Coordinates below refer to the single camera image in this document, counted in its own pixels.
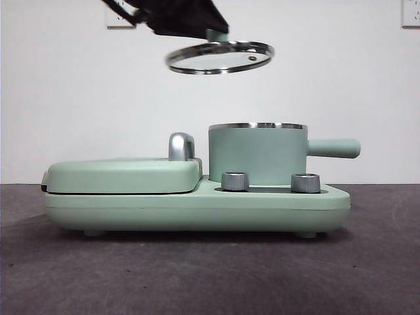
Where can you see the pale green cooker base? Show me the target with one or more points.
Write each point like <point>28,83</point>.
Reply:
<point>197,210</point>

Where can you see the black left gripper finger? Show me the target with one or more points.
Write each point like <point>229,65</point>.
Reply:
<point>174,28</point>
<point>206,16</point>

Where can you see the glass lid with green knob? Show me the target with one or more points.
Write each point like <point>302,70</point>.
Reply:
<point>213,60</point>

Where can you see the silver control knob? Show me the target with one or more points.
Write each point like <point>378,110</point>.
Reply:
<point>306,183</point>
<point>235,181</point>

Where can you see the pale green griddle cover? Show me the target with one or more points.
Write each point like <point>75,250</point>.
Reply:
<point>121,175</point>

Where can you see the white wall socket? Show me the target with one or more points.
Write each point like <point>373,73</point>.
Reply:
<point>111,21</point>
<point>411,14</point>

